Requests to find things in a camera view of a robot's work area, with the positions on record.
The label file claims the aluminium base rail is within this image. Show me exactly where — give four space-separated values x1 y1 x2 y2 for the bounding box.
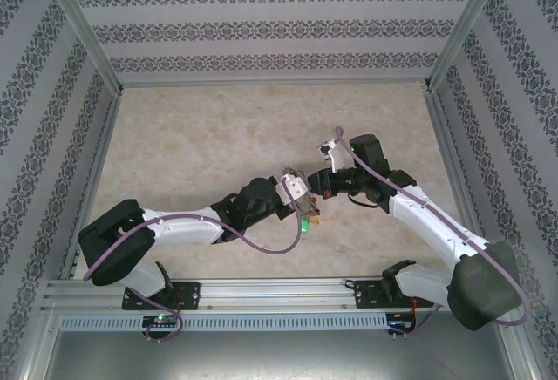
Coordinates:
41 277 511 311

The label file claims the black looped wrist cable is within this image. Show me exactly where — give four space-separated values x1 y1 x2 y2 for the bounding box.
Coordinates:
346 193 380 210

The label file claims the grey steel sheet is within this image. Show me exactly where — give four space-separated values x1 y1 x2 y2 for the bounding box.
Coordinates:
43 309 524 380

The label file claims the aluminium frame post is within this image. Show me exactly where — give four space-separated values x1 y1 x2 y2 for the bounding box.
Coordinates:
37 0 126 96
422 0 511 93

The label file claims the slotted grey cable duct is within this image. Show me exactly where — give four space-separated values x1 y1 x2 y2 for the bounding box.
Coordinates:
58 313 389 332

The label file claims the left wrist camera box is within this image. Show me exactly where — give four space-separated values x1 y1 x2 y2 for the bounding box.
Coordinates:
274 173 311 205

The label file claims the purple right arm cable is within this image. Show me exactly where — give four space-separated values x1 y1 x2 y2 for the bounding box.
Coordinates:
333 125 532 341

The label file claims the aluminium side rail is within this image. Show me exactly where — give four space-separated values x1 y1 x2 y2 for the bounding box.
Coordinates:
425 90 496 276
58 90 126 281

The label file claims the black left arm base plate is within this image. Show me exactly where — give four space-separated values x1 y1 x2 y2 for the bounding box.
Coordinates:
121 282 201 310

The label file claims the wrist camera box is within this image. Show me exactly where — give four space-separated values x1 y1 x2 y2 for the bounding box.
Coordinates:
274 173 311 205
314 138 346 174

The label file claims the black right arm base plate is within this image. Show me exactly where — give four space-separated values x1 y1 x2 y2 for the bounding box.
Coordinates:
352 279 435 309

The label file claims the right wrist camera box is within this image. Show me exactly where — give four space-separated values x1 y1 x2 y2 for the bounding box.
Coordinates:
314 138 346 174

